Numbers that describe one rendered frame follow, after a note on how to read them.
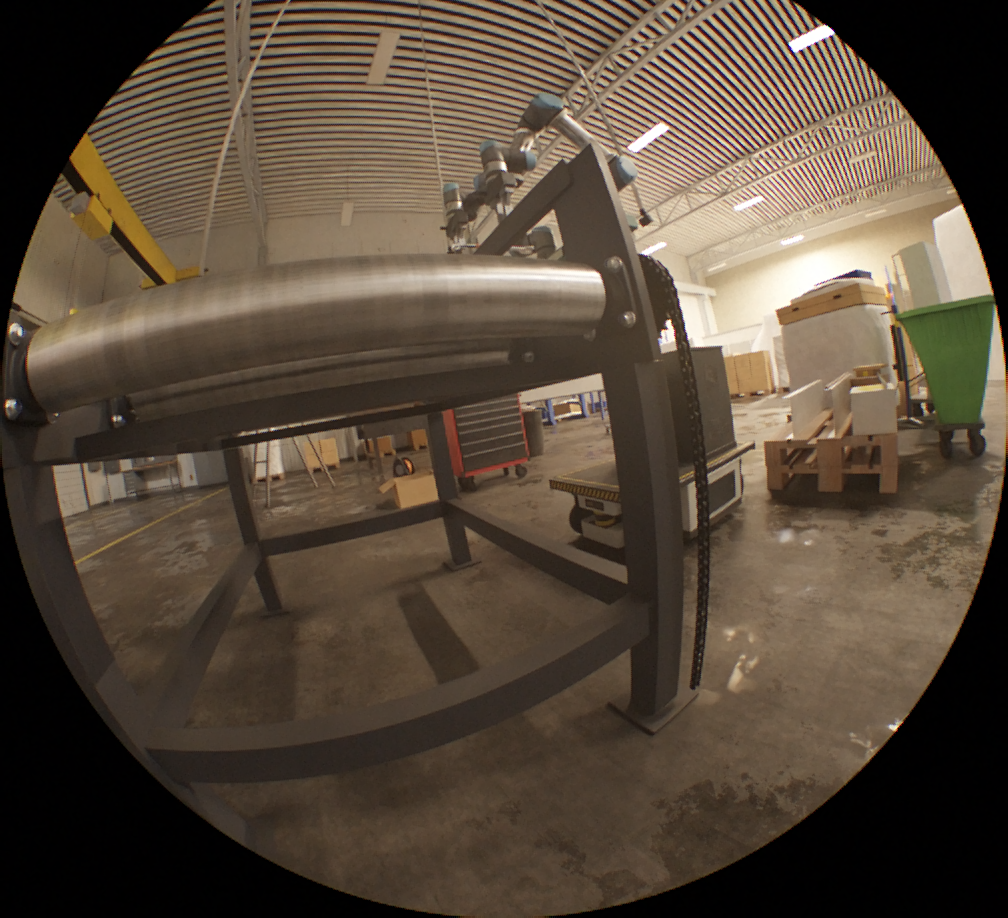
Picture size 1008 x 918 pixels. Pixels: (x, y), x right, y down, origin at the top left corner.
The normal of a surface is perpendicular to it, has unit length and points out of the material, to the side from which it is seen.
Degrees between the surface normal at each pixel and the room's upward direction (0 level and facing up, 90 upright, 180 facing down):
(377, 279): 87
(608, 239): 90
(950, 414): 100
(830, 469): 90
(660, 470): 90
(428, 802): 0
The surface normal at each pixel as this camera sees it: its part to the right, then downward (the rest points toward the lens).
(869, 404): -0.85, 0.15
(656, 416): 0.45, -0.07
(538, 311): 0.47, 0.53
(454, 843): -0.17, -0.99
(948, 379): -0.88, 0.34
